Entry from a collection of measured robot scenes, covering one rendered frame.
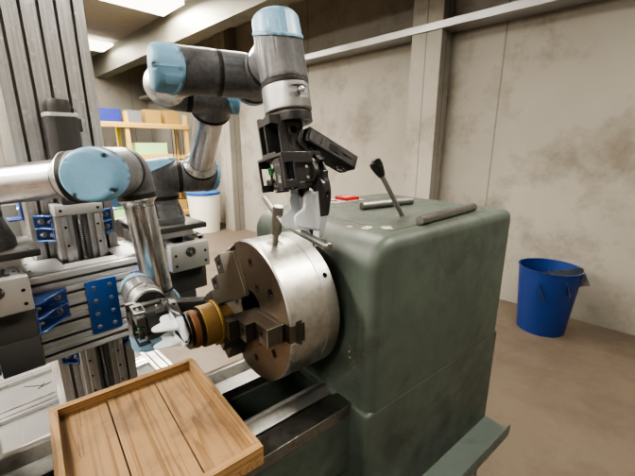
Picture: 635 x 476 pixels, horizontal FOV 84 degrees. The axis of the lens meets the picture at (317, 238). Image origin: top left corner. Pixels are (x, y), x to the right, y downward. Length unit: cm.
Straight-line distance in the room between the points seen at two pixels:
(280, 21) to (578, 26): 321
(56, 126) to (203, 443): 100
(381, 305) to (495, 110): 312
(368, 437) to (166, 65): 82
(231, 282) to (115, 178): 33
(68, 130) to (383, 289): 106
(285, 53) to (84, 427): 80
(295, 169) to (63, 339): 101
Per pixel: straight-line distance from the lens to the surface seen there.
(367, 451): 93
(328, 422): 86
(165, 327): 74
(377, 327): 76
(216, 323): 74
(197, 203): 619
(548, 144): 358
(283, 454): 82
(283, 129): 56
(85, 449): 88
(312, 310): 70
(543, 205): 361
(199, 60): 65
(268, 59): 59
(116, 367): 160
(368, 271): 71
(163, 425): 87
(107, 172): 88
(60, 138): 136
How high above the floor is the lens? 143
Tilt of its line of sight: 15 degrees down
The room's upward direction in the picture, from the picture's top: straight up
